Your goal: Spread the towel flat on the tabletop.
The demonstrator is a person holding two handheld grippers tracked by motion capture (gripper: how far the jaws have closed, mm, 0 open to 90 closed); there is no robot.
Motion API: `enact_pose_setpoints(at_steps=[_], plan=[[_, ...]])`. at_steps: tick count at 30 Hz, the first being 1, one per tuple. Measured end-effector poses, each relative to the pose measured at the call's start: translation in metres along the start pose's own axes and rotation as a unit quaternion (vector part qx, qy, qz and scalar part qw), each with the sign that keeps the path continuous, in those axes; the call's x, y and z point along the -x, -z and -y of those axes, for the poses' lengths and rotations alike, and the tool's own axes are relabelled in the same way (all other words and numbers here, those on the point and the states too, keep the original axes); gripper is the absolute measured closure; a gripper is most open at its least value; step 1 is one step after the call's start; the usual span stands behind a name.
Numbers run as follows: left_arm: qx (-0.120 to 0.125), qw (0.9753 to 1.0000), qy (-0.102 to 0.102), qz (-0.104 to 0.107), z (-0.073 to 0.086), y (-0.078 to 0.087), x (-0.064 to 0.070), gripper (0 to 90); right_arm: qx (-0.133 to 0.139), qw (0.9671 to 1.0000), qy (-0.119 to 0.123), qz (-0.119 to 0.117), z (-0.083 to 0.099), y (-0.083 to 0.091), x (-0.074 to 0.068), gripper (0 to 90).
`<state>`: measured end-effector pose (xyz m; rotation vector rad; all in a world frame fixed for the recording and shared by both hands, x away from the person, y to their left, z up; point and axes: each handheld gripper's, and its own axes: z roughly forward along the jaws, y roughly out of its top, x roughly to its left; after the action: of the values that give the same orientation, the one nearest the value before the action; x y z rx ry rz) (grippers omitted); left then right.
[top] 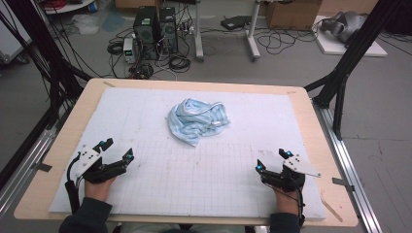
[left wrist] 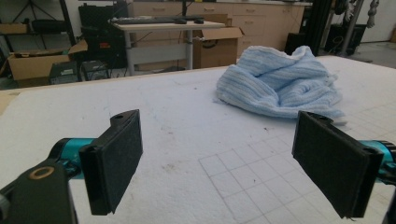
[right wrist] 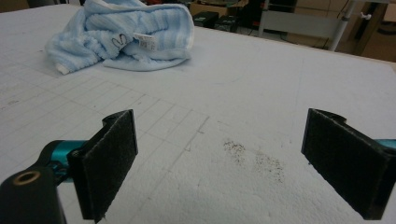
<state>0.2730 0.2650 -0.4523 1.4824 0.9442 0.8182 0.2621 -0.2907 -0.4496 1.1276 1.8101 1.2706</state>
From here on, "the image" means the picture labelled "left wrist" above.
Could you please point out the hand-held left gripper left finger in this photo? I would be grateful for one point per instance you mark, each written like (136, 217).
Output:
(112, 161)

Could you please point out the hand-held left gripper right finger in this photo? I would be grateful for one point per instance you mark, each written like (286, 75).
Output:
(333, 165)

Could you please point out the blue striped towel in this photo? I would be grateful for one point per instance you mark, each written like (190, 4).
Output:
(280, 84)

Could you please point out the white foam mat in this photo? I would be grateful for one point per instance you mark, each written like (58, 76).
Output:
(186, 124)

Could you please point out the black computer tower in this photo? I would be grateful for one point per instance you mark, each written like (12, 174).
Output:
(63, 73)
(95, 71)

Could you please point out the low open cardboard box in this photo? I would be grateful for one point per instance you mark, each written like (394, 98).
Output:
(34, 67)

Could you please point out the black storage box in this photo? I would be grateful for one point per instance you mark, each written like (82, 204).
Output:
(334, 37)

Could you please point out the black equipment case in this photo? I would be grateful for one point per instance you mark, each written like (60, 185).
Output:
(102, 34)

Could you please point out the grey metal stand pole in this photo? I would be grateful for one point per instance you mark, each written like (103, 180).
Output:
(351, 28)

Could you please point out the black keyboard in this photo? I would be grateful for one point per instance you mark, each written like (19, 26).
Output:
(146, 21)

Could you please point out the beige desk with white legs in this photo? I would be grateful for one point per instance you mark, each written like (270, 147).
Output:
(168, 26)

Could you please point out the black shelf rack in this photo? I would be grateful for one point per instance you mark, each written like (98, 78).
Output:
(67, 18)

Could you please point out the large open cardboard box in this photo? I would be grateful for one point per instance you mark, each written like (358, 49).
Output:
(218, 49)

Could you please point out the beige cabinet row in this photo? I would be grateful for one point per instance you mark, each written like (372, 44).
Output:
(264, 21)

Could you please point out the black computer mouse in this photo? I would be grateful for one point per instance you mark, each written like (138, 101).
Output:
(199, 21)

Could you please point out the small cardboard box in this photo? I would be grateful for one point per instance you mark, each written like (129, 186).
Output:
(218, 19)

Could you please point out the black frame post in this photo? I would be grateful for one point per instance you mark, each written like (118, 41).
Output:
(317, 25)

